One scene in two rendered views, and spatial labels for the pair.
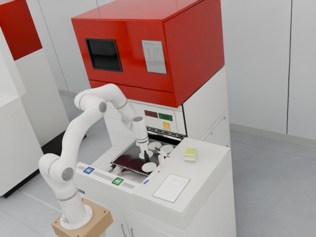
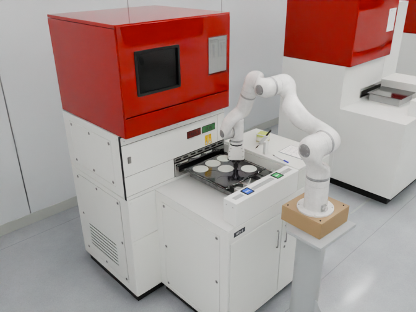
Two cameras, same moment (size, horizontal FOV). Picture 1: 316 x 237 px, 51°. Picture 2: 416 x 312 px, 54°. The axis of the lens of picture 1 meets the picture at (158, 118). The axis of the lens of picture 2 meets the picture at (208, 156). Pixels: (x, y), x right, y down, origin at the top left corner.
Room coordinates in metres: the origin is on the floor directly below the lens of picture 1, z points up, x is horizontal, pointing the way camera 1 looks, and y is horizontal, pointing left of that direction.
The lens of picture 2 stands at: (1.80, 2.45, 2.07)
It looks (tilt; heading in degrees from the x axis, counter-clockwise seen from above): 25 degrees down; 276
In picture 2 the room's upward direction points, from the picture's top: 1 degrees counter-clockwise
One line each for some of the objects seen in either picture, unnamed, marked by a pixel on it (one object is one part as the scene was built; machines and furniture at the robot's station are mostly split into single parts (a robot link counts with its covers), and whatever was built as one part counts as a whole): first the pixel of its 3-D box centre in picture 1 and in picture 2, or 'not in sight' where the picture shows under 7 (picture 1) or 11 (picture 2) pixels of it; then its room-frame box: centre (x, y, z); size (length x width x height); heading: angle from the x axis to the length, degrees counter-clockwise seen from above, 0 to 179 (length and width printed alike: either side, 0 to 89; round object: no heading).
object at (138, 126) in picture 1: (139, 127); (236, 129); (1.87, 0.13, 1.17); 0.09 x 0.08 x 0.13; 40
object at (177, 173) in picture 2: (160, 138); (200, 160); (2.11, 0.01, 0.89); 0.44 x 0.02 x 0.10; 50
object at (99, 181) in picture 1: (106, 184); (262, 194); (1.71, 0.42, 0.89); 0.55 x 0.09 x 0.14; 50
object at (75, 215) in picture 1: (72, 205); (316, 192); (1.44, 0.58, 1.01); 0.19 x 0.19 x 0.18
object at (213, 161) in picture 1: (185, 177); (274, 155); (1.62, -0.10, 0.89); 0.62 x 0.35 x 0.14; 140
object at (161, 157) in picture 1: (162, 156); (264, 143); (1.70, 0.02, 1.03); 0.06 x 0.04 x 0.13; 140
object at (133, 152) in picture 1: (146, 154); (225, 168); (1.94, 0.13, 0.90); 0.34 x 0.34 x 0.01; 50
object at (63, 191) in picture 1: (57, 174); (315, 156); (1.47, 0.60, 1.22); 0.19 x 0.12 x 0.24; 44
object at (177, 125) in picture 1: (140, 119); (177, 150); (2.24, 0.13, 1.02); 0.82 x 0.03 x 0.40; 50
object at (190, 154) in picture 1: (191, 155); (262, 137); (1.70, -0.16, 1.00); 0.07 x 0.07 x 0.07; 65
